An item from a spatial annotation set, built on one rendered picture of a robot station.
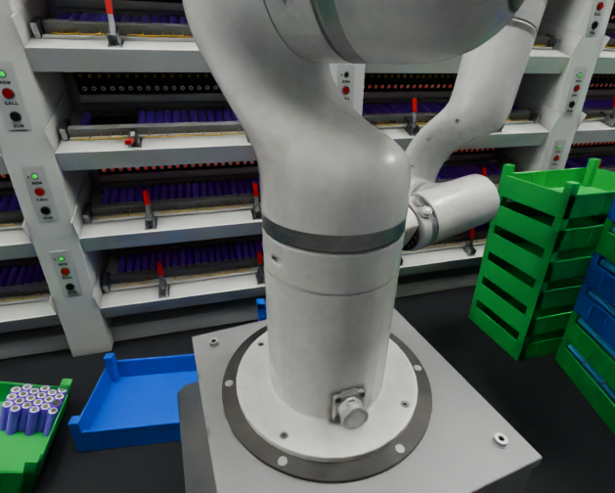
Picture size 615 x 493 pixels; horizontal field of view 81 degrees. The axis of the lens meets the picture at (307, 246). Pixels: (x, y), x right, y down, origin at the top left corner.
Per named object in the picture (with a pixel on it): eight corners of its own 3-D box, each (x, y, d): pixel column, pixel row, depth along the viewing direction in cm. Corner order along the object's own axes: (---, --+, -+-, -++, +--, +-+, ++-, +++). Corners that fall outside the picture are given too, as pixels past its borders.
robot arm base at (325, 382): (456, 433, 34) (508, 258, 25) (250, 493, 29) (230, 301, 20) (369, 311, 50) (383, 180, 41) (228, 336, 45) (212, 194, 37)
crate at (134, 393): (235, 366, 94) (232, 341, 91) (230, 435, 76) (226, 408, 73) (113, 378, 91) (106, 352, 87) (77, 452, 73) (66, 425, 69)
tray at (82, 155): (323, 156, 94) (329, 122, 88) (62, 171, 80) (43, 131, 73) (305, 120, 108) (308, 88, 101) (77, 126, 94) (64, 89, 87)
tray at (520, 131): (542, 145, 111) (569, 101, 101) (357, 155, 97) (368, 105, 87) (502, 114, 124) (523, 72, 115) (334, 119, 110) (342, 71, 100)
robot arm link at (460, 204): (394, 190, 59) (436, 198, 51) (456, 170, 63) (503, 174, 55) (399, 238, 62) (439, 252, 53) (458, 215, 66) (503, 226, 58)
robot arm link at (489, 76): (424, 39, 61) (376, 214, 66) (510, 10, 47) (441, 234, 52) (461, 60, 65) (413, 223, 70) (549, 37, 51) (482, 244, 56)
